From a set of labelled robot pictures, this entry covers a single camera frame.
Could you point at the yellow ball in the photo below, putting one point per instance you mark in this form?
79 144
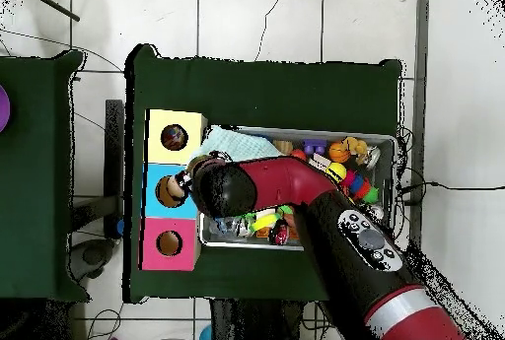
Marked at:
336 172

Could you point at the grey round base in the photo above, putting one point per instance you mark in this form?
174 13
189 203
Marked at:
92 255

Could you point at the small orange basketball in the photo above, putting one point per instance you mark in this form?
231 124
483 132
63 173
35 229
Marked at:
339 152

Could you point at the blue ball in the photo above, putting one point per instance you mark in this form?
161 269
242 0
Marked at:
206 336

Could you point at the dark rod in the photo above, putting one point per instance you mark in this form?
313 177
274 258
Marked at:
59 11

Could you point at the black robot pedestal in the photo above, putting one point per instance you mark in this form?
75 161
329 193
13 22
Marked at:
252 324

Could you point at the orange plush toy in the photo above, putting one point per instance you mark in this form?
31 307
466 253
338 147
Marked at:
355 145

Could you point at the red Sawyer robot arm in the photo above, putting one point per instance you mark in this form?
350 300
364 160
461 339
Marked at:
288 182

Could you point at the yellow toy banana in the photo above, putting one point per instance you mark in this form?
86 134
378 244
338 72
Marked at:
265 221

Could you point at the crumpled clear plastic bottle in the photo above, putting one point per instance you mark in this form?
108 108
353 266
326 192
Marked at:
225 225

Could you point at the red orange rubber ball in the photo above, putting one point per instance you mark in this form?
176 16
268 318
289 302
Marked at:
299 154

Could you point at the shallow metal mesh bin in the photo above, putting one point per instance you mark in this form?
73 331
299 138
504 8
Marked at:
335 132

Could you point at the purple toy block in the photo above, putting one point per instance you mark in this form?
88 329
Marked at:
315 146

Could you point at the rainbow spiky caterpillar toy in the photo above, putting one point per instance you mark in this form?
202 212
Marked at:
359 186

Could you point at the black post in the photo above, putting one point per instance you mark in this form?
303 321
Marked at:
114 158

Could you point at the wooden cube block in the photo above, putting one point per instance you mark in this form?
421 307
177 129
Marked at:
318 162

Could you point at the purple round disc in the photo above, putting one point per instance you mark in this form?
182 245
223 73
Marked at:
4 109

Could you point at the dark green table cloth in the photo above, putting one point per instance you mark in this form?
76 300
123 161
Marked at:
256 91
35 178

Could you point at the colourful patterned cloth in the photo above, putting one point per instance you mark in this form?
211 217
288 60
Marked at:
174 137

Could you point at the light blue waffle cloth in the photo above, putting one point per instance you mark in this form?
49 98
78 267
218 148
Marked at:
240 145

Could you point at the wooden box with three holes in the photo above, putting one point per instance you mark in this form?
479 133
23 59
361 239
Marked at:
158 154

